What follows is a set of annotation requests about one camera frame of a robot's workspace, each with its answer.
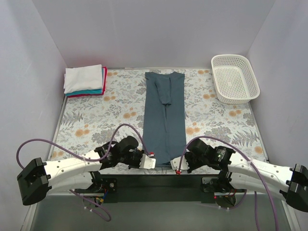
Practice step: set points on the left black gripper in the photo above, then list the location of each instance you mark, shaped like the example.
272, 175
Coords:
137, 158

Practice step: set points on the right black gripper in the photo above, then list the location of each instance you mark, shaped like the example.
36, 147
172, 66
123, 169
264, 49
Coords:
190, 160

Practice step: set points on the blue grey t shirt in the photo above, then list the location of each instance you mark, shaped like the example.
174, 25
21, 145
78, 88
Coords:
164, 116

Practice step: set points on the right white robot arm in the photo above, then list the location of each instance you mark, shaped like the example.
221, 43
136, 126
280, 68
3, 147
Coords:
237, 171

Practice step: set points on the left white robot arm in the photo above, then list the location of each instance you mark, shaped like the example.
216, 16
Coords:
39, 177

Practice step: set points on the floral table mat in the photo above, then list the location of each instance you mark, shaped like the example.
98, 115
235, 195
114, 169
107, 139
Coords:
89, 122

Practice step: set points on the teal folded t shirt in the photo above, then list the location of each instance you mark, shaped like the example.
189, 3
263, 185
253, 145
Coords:
84, 92

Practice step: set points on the white plastic basket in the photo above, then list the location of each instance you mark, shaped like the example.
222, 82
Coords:
234, 79

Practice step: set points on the white folded t shirt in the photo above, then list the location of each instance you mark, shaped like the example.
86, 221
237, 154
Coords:
83, 78

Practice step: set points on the red folded t shirt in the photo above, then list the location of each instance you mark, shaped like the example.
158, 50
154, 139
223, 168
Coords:
104, 79

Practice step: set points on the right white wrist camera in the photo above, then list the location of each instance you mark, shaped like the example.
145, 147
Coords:
175, 165

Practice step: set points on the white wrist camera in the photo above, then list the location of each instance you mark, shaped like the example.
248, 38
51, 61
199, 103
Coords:
147, 161
175, 165

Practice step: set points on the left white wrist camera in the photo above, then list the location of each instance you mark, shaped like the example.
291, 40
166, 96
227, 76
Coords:
147, 161

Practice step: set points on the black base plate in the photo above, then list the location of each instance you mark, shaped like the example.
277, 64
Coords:
160, 188

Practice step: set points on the aluminium frame rail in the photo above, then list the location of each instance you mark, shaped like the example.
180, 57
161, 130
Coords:
238, 181

